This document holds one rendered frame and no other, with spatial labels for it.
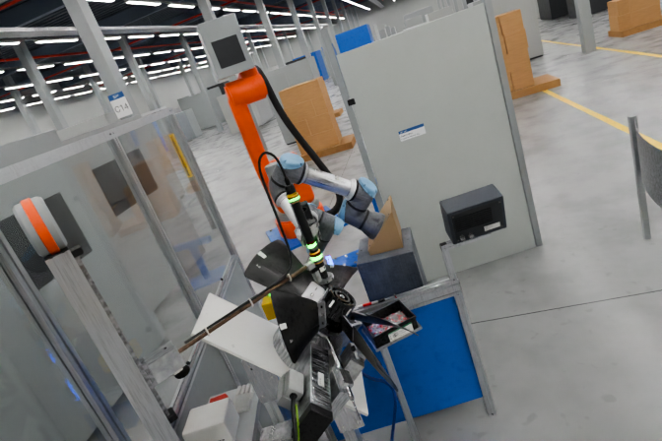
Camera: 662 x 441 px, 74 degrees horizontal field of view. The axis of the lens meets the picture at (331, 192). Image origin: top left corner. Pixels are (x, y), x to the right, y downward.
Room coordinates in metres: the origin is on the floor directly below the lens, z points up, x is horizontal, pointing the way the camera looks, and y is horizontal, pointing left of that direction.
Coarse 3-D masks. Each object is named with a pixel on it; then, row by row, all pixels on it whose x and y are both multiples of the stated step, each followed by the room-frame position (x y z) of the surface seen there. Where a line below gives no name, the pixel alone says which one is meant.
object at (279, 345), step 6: (276, 336) 1.43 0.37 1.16; (276, 342) 1.41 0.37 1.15; (282, 342) 1.39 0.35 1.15; (276, 348) 1.39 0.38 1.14; (282, 348) 1.37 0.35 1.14; (282, 354) 1.36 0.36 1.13; (288, 354) 1.34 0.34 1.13; (288, 360) 1.33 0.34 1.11; (288, 366) 1.33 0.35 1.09; (294, 366) 1.32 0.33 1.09
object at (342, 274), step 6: (330, 270) 1.73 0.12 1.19; (336, 270) 1.72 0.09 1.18; (342, 270) 1.72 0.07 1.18; (348, 270) 1.72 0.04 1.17; (354, 270) 1.72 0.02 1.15; (336, 276) 1.66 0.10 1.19; (342, 276) 1.66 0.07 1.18; (348, 276) 1.66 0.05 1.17; (330, 282) 1.62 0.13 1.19; (336, 282) 1.61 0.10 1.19; (342, 282) 1.61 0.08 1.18; (324, 288) 1.59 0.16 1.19
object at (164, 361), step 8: (168, 344) 1.23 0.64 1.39; (152, 352) 1.22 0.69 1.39; (160, 352) 1.20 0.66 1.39; (168, 352) 1.19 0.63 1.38; (176, 352) 1.20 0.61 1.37; (144, 360) 1.17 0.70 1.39; (152, 360) 1.17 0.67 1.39; (160, 360) 1.17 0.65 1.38; (168, 360) 1.18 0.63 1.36; (176, 360) 1.19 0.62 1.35; (144, 368) 1.16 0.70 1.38; (152, 368) 1.15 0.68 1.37; (160, 368) 1.16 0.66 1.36; (168, 368) 1.18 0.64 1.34; (176, 368) 1.19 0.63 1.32; (152, 376) 1.16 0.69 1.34; (160, 376) 1.16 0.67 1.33; (168, 376) 1.17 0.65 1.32
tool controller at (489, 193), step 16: (480, 192) 1.84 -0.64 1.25; (496, 192) 1.80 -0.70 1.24; (448, 208) 1.82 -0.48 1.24; (464, 208) 1.78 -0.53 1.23; (480, 208) 1.78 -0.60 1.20; (496, 208) 1.78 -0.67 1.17; (448, 224) 1.81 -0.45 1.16; (464, 224) 1.80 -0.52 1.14; (480, 224) 1.80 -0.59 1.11; (496, 224) 1.81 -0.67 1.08; (464, 240) 1.80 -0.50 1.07
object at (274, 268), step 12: (276, 240) 1.63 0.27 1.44; (264, 252) 1.57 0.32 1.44; (276, 252) 1.58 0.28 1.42; (288, 252) 1.59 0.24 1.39; (252, 264) 1.51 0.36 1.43; (264, 264) 1.52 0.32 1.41; (276, 264) 1.53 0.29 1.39; (288, 264) 1.54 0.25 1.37; (300, 264) 1.55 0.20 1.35; (252, 276) 1.48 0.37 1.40; (264, 276) 1.49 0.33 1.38; (276, 276) 1.50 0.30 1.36; (300, 276) 1.51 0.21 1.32; (288, 288) 1.47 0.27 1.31; (300, 288) 1.47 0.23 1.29
